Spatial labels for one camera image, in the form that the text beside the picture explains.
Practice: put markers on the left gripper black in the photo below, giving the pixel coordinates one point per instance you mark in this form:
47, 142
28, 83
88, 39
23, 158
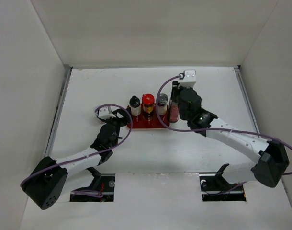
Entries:
123, 113

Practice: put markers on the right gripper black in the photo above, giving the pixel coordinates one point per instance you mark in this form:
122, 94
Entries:
174, 90

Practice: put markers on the white bottle black cap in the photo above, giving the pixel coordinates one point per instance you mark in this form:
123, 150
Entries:
135, 106

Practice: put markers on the tall clear bottle black cap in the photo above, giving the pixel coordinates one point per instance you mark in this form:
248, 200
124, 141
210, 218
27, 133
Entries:
173, 113

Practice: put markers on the jar with dark grey lid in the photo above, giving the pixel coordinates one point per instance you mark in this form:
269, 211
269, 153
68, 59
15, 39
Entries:
162, 104

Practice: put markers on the red lid sauce jar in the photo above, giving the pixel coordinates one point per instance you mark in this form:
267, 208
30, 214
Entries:
148, 102

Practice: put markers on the jar with white pink lid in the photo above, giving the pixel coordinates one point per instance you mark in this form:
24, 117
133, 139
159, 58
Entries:
95, 112

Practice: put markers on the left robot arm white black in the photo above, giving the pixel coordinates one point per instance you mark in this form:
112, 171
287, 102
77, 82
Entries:
46, 182

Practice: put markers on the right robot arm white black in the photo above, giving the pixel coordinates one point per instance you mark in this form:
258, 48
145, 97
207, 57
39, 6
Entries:
268, 158

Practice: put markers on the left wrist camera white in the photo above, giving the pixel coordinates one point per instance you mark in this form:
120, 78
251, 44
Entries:
105, 112

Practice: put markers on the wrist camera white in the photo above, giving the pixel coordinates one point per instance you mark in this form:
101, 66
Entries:
105, 112
187, 79

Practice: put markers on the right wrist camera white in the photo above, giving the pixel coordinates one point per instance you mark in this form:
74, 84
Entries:
187, 79

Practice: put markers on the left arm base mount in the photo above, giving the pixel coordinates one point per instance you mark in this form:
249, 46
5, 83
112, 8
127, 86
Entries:
101, 188

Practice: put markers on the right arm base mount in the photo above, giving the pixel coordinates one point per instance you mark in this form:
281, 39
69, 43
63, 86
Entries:
215, 188

